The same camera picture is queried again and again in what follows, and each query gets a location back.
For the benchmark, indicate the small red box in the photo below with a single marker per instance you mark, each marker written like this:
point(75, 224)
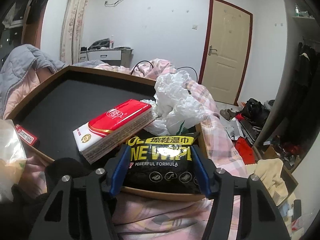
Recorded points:
point(26, 136)

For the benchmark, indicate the floral pink curtain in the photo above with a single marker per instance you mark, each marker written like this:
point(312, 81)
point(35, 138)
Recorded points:
point(72, 29)

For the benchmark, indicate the white crumpled plastic bag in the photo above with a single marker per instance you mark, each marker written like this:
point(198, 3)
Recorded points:
point(174, 108)

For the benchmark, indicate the white grey desk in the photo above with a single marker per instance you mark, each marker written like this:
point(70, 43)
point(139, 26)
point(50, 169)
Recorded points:
point(115, 56)

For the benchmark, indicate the dark hanging clothes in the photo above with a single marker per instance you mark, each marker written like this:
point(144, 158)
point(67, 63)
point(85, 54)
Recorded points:
point(308, 79)

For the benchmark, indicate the brown tray black lining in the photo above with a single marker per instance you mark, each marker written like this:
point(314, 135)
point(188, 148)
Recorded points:
point(74, 96)

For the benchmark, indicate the grey pink comforter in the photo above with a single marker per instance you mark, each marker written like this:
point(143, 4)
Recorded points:
point(24, 61)

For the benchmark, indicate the beige towel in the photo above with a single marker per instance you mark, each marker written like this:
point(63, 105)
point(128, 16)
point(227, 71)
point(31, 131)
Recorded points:
point(269, 172)

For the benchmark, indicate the red white tissue pack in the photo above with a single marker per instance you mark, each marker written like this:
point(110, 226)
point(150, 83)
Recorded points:
point(101, 135)

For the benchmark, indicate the translucent beige plastic bag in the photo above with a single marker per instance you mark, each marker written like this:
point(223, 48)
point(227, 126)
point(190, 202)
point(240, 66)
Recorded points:
point(12, 159)

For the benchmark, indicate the black bag on floor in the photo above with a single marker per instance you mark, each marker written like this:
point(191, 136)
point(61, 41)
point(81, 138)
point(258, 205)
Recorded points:
point(255, 112)

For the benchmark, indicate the cream wooden door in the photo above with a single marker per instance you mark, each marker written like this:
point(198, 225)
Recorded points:
point(226, 50)

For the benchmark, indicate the wall light switch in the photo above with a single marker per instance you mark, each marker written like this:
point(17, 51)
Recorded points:
point(194, 26)

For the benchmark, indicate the red bag on floor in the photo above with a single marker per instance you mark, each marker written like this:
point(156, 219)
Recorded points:
point(245, 151)

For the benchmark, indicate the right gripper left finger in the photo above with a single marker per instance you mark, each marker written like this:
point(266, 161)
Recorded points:
point(78, 208)

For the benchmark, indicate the black yellow wet wipes pack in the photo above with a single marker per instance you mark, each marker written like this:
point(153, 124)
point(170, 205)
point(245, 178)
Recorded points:
point(162, 164)

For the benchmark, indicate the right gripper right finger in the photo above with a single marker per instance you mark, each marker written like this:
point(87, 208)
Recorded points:
point(259, 217)

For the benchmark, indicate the black hanging jacket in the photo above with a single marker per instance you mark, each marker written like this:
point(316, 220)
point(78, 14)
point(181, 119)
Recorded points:
point(35, 10)

